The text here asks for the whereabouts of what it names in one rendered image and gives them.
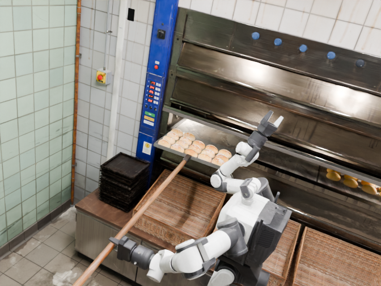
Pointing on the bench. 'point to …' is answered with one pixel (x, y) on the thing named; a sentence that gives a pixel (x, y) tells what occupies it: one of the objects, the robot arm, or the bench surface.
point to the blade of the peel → (197, 156)
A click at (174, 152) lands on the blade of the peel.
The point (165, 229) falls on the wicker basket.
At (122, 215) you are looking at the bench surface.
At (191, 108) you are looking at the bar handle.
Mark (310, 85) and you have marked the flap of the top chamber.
